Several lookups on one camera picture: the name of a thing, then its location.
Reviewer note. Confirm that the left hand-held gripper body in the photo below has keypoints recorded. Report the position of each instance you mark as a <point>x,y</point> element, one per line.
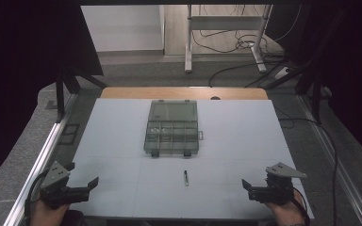
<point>56,191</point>

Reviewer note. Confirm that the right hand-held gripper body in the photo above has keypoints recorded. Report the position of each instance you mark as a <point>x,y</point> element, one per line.
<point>275,191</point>

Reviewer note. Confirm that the person's left hand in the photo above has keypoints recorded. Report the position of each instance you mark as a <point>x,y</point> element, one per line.
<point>45,215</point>

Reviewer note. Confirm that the person's right hand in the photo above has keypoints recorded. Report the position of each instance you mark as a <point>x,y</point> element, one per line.
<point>290,215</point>

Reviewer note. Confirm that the white foam board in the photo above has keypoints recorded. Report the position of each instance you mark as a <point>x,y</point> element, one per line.
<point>232,141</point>

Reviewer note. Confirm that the small black screw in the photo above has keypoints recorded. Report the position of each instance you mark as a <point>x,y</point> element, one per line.
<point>186,178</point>

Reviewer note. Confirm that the black metal stand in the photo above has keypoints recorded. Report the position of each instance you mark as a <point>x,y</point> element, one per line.
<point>61,94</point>
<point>315,91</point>

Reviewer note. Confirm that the clear grey compartment organizer box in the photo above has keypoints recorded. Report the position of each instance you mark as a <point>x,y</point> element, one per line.
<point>172,128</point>

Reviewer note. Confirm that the wooden table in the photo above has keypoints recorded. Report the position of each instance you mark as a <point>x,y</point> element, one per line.
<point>182,93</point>

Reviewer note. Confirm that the black curtain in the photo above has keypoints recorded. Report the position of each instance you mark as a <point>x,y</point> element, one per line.
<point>22,62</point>
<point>348,62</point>

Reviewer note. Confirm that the white power strip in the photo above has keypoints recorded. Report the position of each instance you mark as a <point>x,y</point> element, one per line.
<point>282,72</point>

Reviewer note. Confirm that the aluminium rail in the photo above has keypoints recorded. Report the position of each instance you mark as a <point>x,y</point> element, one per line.
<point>41,163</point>
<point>336,163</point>

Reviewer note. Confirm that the white metal desk frame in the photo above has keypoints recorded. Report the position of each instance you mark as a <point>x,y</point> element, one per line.
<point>223,22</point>

